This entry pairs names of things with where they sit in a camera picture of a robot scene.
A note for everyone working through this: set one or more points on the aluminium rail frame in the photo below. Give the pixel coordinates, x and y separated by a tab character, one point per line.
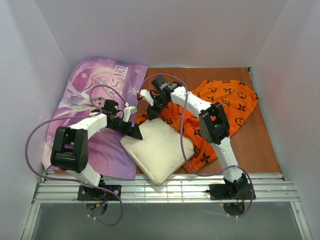
178	188

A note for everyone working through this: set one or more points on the cream white pillow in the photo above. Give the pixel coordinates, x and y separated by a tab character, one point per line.
159	153

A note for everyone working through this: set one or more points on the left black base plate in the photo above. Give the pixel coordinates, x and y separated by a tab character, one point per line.
93	194

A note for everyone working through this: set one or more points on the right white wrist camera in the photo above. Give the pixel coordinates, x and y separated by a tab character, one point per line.
146	96

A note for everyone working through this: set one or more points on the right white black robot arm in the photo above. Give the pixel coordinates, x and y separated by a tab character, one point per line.
213	125

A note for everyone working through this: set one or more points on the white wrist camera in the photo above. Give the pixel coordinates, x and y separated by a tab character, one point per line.
128	111
146	96

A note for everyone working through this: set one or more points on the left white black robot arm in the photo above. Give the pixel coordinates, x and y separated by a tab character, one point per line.
70	149

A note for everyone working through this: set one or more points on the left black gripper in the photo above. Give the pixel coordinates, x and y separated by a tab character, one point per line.
128	127

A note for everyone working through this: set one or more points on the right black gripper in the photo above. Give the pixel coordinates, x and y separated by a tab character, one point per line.
154	111

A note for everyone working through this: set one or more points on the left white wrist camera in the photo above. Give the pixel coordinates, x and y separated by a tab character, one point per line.
128	111

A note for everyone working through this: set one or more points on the orange black patterned pillowcase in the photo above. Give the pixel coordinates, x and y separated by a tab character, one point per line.
238	102

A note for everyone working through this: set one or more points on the purple Elsa printed cloth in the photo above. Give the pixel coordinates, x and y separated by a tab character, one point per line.
93	81

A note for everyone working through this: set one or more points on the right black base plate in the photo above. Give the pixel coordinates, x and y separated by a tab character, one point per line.
222	192

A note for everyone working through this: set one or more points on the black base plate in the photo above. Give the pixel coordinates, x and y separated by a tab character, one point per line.
222	192
93	194

